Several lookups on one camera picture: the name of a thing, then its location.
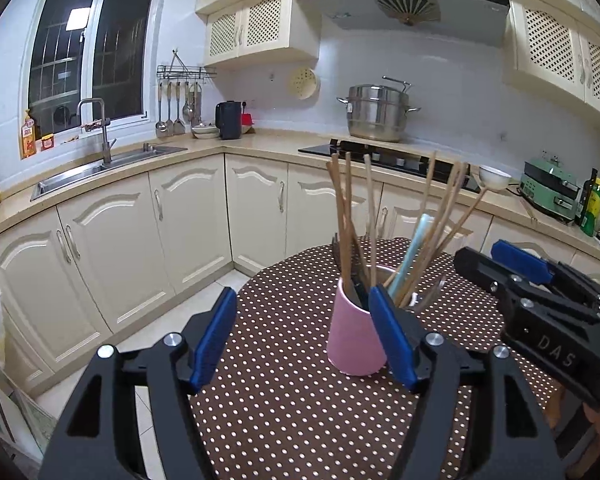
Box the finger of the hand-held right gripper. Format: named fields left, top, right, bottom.
left=452, top=246, right=600, bottom=327
left=490, top=240, right=600, bottom=311

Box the steel kitchen faucet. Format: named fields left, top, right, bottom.
left=76, top=98, right=117, bottom=165

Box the wall utensil rack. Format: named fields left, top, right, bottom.
left=156, top=49, right=218, bottom=83

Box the orange label bottle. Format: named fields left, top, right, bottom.
left=20, top=109, right=38, bottom=159

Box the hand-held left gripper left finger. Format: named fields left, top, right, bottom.
left=39, top=286, right=238, bottom=480

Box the brown polka dot tablecloth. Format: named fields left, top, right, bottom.
left=187, top=236, right=566, bottom=480

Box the pink cup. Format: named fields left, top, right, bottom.
left=326, top=266, right=416, bottom=377

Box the black glass cooktop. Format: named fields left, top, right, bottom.
left=298, top=138, right=481, bottom=193

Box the green electric cooker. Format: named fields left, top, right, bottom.
left=520, top=157, right=582, bottom=223

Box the black electric kettle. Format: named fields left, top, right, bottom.
left=215, top=101, right=244, bottom=141

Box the bunch of wooden chopsticks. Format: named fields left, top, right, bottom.
left=326, top=150, right=491, bottom=308

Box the stainless steel sink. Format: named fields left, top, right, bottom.
left=30, top=142, right=188, bottom=202

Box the kitchen window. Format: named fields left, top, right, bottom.
left=19, top=0, right=161, bottom=133

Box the green bottle yellow cap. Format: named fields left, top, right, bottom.
left=582, top=178, right=600, bottom=237

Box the black handled metal utensil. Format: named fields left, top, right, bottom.
left=332, top=234, right=371, bottom=308

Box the beige kitchen countertop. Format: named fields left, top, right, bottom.
left=0, top=132, right=600, bottom=271

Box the black range hood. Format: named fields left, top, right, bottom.
left=295, top=0, right=511, bottom=48

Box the cream lattice door cabinet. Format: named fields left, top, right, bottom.
left=502, top=0, right=600, bottom=131
left=195, top=0, right=321, bottom=68

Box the light blue utensil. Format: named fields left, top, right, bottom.
left=387, top=212, right=436, bottom=298

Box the stainless steel steamer pot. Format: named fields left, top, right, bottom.
left=336, top=76, right=422, bottom=143

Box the metal spoon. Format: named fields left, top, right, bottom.
left=415, top=275, right=448, bottom=311

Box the dark glass oil bottle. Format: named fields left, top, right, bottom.
left=577, top=169, right=598, bottom=226

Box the white bowl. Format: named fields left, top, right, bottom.
left=478, top=165, right=512, bottom=192

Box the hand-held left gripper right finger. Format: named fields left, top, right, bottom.
left=368, top=285, right=566, bottom=480

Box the round cream perforated plate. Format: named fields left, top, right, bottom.
left=287, top=66, right=322, bottom=101

